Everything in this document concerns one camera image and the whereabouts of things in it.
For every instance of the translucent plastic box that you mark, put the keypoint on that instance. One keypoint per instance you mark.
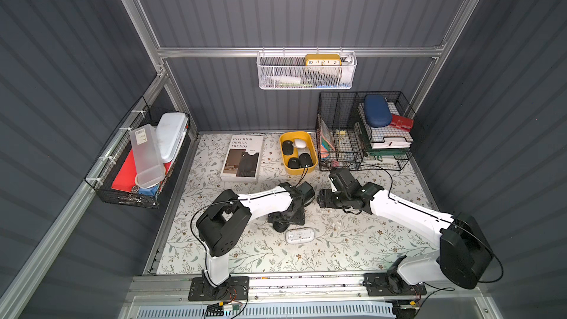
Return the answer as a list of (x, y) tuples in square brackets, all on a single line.
[(148, 162)]

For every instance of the black wire desk organizer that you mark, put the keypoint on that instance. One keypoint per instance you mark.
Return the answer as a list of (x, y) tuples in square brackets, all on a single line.
[(339, 112)]

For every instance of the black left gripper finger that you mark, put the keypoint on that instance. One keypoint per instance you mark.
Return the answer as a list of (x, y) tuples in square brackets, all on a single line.
[(297, 219), (277, 218)]

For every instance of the white mouse blue accent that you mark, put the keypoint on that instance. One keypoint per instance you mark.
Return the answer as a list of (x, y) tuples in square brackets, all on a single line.
[(300, 144)]

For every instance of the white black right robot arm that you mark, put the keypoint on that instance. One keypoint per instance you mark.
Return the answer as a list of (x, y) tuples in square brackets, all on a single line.
[(461, 251)]

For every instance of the yellow plastic storage box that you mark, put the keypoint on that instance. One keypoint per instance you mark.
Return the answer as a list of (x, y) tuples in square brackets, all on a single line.
[(311, 148)]

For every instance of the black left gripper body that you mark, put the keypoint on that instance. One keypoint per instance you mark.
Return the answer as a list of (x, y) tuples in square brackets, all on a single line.
[(287, 217)]

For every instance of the blue glasses case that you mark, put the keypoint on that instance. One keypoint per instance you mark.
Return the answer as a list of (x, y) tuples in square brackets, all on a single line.
[(377, 111)]

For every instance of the white plastic case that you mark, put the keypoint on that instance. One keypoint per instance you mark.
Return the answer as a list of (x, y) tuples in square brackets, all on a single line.
[(170, 133)]

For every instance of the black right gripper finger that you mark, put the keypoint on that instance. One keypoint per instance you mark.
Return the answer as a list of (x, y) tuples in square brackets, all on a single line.
[(326, 195), (329, 205)]

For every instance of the white mesh wall basket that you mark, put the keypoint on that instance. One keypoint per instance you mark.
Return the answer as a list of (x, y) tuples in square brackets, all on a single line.
[(286, 70)]

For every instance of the interior design trends book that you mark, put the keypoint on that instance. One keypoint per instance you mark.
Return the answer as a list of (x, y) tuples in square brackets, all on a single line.
[(243, 159)]

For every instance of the red folder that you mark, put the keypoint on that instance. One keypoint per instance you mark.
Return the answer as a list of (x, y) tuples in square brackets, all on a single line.
[(125, 180)]

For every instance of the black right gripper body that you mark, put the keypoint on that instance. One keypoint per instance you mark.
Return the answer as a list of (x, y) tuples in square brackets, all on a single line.
[(330, 199)]

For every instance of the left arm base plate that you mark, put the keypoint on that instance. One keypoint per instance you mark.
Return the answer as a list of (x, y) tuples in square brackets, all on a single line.
[(234, 288)]

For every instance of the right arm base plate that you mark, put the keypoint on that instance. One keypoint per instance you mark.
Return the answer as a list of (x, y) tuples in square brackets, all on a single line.
[(382, 284)]

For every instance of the colourful folders in organizer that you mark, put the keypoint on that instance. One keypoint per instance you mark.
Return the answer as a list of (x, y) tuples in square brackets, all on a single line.
[(326, 144)]

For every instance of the red small wallet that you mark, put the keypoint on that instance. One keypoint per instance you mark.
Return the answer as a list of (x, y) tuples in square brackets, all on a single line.
[(402, 123)]

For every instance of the black wire side basket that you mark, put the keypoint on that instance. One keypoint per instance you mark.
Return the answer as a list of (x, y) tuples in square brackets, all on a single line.
[(109, 164)]

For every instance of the floral table mat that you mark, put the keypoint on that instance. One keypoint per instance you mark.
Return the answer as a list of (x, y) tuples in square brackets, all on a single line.
[(343, 242)]

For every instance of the yellow clock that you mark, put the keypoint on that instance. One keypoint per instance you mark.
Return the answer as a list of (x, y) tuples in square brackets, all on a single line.
[(323, 60)]

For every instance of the black mouse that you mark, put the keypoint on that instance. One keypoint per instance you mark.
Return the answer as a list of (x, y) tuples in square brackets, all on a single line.
[(294, 163), (306, 160), (280, 226), (288, 148)]

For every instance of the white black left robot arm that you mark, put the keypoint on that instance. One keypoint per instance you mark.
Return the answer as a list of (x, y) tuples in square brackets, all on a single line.
[(220, 225)]

